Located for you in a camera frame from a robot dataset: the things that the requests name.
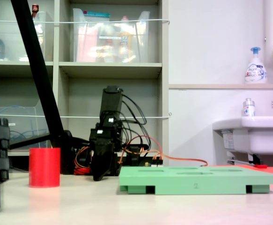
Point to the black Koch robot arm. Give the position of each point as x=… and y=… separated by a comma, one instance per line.
x=110, y=103

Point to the black camera tripod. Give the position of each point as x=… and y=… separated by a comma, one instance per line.
x=36, y=70

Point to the white foam soap pump bottle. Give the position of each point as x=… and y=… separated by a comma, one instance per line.
x=255, y=70

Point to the green shape sorter board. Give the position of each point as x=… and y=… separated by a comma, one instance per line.
x=197, y=182

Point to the orange labelled bottle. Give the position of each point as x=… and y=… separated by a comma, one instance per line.
x=125, y=39

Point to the clear bin with bottles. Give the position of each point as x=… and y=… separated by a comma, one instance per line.
x=91, y=47

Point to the beige shelf unit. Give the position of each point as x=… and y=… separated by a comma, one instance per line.
x=110, y=71

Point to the white sink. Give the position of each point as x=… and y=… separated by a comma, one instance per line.
x=262, y=136

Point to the small clear sanitizer bottle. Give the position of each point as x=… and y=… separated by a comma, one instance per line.
x=248, y=109

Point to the red cylinder block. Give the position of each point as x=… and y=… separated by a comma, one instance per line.
x=44, y=167

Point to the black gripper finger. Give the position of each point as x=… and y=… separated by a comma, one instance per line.
x=102, y=164

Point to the clear bin with dark bottle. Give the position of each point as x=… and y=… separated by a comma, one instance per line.
x=12, y=42

